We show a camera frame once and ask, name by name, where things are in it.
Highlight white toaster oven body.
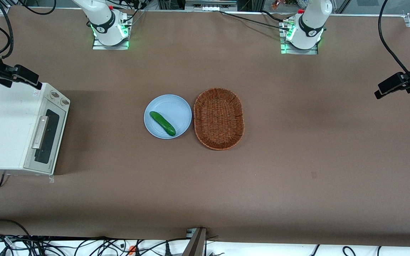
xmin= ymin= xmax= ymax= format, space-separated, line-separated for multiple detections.
xmin=0 ymin=82 xmax=71 ymax=176

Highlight green cucumber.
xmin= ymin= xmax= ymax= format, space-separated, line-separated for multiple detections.
xmin=150 ymin=111 xmax=176 ymax=137

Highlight light blue round plate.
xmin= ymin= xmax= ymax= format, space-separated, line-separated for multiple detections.
xmin=144 ymin=94 xmax=193 ymax=139

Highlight brown woven oval basket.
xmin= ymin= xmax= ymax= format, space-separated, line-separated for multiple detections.
xmin=193 ymin=88 xmax=245 ymax=151

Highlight grey power strip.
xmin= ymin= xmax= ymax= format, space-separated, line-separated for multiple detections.
xmin=185 ymin=0 xmax=238 ymax=11

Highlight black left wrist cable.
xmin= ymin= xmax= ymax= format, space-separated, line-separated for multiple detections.
xmin=378 ymin=0 xmax=410 ymax=78

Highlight black hanging arm cable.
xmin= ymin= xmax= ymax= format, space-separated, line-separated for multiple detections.
xmin=17 ymin=0 xmax=57 ymax=15

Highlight black cable across table edge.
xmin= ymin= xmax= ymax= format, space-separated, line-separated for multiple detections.
xmin=219 ymin=10 xmax=291 ymax=31

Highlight tangled black floor cables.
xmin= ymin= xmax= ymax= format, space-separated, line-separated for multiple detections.
xmin=0 ymin=219 xmax=191 ymax=256

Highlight dark camera stand post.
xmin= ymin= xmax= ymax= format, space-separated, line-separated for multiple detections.
xmin=183 ymin=228 xmax=207 ymax=256

